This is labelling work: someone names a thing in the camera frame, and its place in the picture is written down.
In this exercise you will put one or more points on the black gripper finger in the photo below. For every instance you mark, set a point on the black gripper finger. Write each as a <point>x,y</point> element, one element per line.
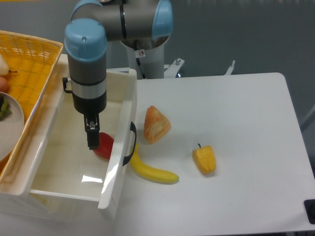
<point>93,138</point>

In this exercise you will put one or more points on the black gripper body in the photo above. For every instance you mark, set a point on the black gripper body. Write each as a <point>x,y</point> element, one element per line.
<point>89,100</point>

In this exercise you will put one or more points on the red bell pepper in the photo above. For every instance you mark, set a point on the red bell pepper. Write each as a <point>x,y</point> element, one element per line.
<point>105,146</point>

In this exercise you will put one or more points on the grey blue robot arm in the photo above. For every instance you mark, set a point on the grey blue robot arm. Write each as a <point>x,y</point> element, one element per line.
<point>93,24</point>

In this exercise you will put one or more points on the white upper drawer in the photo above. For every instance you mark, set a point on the white upper drawer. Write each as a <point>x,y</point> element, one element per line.
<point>69,170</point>

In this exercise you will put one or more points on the white drawer cabinet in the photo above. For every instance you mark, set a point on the white drawer cabinet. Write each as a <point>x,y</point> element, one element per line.
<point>15,189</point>

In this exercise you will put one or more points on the yellow bell pepper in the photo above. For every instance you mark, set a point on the yellow bell pepper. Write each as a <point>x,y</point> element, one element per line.
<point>204,159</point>

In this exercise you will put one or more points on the yellow banana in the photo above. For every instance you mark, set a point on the yellow banana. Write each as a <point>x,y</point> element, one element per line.
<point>150,173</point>

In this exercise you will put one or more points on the orange triangular pastry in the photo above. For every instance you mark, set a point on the orange triangular pastry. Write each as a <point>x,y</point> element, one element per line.
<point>156,125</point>

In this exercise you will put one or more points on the yellow woven basket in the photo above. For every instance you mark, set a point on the yellow woven basket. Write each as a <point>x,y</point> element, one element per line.
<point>34,59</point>

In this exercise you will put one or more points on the white ribbed plate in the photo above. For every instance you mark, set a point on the white ribbed plate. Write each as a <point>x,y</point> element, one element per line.
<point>11,125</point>

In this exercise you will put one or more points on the green grapes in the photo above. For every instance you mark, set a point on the green grapes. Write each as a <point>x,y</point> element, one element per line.
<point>5,110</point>

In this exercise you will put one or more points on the peach coloured fruit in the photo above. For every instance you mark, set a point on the peach coloured fruit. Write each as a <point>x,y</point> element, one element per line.
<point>4,86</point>

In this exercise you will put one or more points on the white pear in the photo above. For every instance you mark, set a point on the white pear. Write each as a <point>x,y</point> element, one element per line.
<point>4,67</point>

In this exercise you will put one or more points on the black corner device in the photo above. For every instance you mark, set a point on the black corner device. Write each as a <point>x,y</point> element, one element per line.
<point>310,210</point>

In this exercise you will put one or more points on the black drawer handle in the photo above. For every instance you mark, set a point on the black drawer handle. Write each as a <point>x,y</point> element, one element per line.
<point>132,144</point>

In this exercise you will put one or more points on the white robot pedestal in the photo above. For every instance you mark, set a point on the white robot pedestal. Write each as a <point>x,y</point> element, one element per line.
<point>145,56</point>

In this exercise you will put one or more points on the white metal bracket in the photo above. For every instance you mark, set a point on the white metal bracket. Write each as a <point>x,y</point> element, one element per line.
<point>174,70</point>

